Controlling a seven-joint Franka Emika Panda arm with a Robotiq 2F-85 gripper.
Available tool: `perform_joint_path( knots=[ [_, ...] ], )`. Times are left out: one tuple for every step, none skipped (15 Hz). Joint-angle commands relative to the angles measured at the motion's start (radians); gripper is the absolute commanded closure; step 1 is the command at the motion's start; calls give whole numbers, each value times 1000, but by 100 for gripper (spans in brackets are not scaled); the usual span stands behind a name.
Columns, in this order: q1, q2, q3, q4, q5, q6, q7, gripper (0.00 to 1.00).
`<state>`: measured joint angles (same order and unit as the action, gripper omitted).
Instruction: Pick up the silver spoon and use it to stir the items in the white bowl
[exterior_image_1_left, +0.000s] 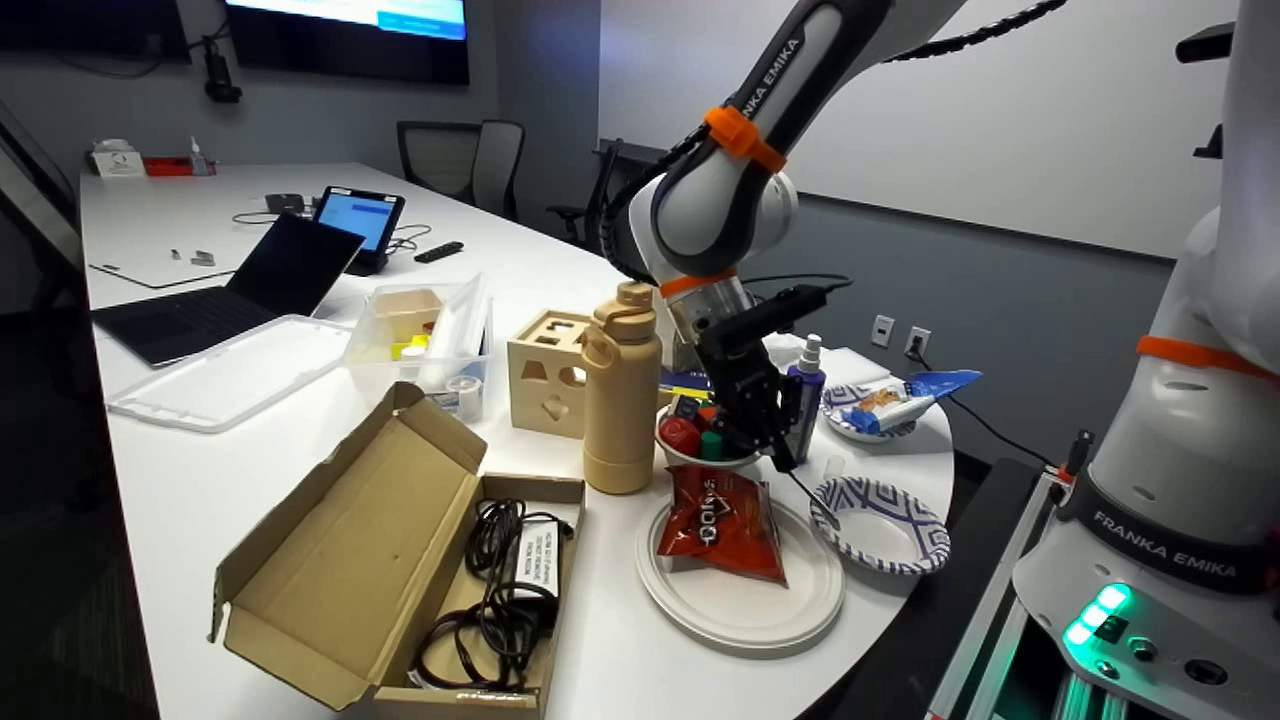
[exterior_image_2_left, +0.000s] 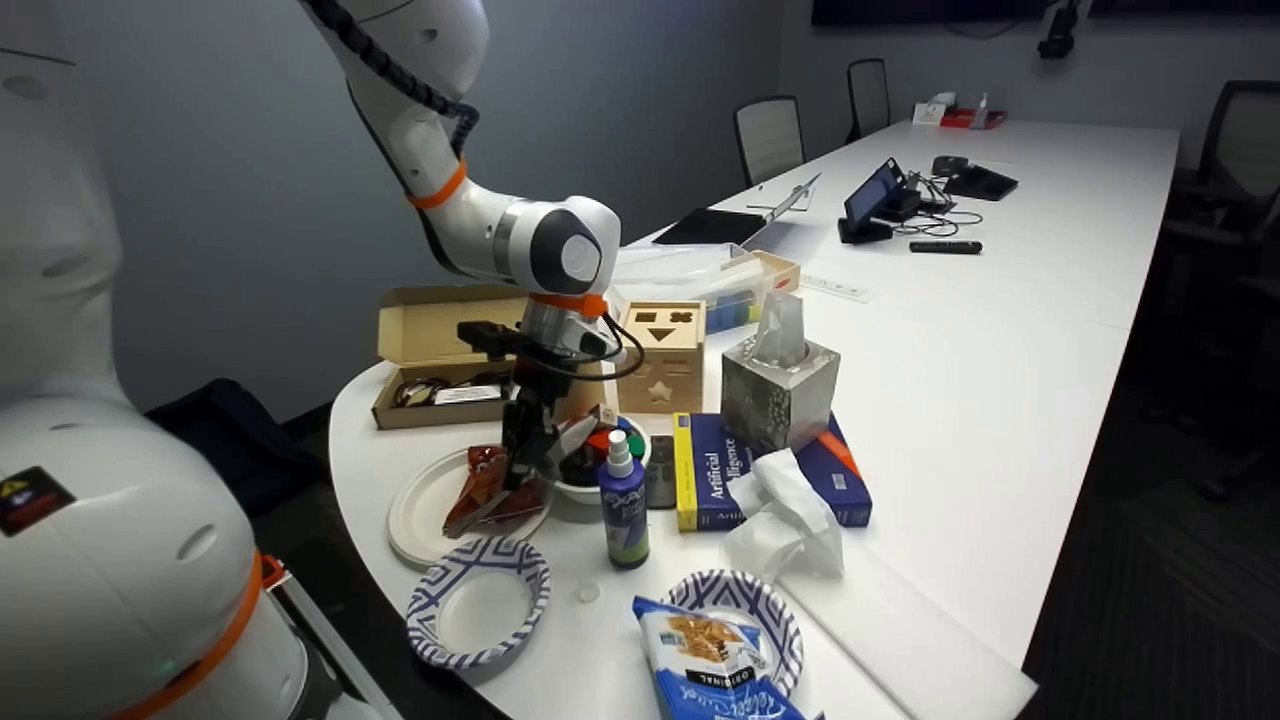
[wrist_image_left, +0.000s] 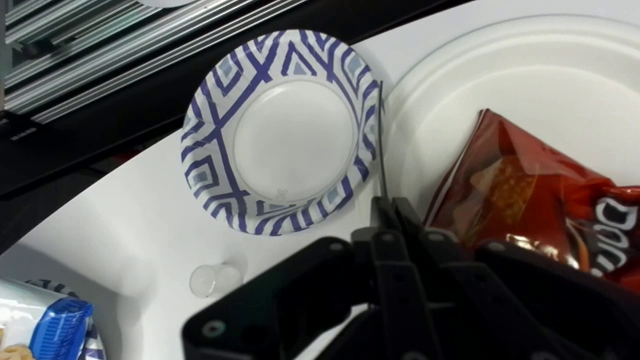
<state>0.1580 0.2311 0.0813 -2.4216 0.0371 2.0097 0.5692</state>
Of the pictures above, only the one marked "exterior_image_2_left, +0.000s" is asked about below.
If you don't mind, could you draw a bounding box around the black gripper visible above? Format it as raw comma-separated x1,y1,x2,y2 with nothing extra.
499,321,594,484

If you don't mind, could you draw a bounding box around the silver spoon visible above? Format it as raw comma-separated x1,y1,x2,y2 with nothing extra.
554,413,609,464

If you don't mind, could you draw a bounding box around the white bowl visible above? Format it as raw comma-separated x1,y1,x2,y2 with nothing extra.
546,413,655,512

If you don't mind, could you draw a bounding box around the red Doritos chip bag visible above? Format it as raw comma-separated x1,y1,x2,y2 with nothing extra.
442,441,554,542

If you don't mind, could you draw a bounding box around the tan water bottle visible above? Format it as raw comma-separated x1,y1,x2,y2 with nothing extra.
568,357,617,426

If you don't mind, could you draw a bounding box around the spray bottle with blue label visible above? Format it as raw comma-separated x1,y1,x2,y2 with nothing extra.
596,427,655,571

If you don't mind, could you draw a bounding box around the grey remote control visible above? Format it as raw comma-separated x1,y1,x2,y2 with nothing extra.
645,458,682,512

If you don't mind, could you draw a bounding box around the plain white plate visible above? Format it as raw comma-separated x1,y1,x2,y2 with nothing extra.
384,446,555,571

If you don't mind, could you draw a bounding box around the wooden shape sorter box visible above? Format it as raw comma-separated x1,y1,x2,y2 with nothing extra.
614,300,710,417

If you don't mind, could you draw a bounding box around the open cardboard box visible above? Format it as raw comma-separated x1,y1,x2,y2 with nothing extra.
367,285,536,433

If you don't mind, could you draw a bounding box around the blue patterned paper plate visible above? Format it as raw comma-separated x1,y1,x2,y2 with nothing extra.
659,567,807,698
399,534,555,671

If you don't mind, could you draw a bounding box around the blue and yellow book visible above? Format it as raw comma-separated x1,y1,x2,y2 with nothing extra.
668,407,877,537

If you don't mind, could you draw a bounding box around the clear plastic container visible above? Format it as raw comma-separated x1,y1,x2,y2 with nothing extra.
614,242,805,337

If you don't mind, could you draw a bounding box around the grey tissue box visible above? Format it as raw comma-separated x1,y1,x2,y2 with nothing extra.
715,290,844,458

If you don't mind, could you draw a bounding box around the crumpled white tissue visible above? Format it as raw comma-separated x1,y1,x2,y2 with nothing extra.
715,449,852,586

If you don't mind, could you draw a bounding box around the blue pretzel snack bag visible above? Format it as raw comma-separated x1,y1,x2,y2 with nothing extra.
630,592,812,720

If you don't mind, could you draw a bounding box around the grey office chair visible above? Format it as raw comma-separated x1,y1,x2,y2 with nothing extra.
732,93,807,187
844,56,896,141

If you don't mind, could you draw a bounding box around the tablet on stand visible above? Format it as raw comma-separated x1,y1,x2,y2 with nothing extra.
837,156,926,247

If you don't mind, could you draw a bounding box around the white paper sheet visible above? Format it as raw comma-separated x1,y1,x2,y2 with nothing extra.
777,534,1045,720

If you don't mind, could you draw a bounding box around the black marker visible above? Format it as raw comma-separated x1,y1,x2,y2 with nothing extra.
907,237,989,262

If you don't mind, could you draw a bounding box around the black pouch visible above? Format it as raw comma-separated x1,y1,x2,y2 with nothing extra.
931,152,1022,206

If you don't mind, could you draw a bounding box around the small white box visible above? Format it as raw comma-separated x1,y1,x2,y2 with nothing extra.
912,88,957,133

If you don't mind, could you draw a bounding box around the small red item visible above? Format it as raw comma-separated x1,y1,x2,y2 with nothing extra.
936,99,1013,133

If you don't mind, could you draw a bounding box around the dark office chair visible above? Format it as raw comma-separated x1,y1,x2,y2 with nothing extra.
1174,78,1280,272

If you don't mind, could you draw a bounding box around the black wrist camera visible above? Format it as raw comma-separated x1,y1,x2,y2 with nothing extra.
455,317,530,360

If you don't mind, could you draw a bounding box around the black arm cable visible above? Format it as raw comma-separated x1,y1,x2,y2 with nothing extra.
302,0,648,388

